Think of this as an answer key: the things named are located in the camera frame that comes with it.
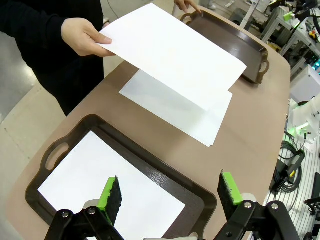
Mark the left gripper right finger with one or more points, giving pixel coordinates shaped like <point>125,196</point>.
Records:
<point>230,195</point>

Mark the white A4 paper stack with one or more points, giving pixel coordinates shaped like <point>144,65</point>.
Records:
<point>175,117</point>

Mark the white A4 sheet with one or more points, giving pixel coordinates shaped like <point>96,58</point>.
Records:
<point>170,50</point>
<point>82,175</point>

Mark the person's right forearm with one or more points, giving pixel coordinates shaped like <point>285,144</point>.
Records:
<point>30,22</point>

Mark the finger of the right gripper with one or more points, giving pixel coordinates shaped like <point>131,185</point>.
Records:
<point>289,16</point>

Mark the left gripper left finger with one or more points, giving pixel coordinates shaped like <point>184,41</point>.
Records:
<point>112,200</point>

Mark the grey plastic stool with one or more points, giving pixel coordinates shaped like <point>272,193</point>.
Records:
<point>237,16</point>

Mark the person in black sweater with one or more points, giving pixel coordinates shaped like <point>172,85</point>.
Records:
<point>75,82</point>

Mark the brown plastic tray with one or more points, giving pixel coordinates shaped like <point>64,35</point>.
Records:
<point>160,178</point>
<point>225,42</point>

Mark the aluminium frame table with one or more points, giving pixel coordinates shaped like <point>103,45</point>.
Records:
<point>277,27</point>

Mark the person's left hand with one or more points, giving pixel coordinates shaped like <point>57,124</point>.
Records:
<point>183,3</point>

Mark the person's right hand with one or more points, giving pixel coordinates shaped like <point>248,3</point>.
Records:
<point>80,37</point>

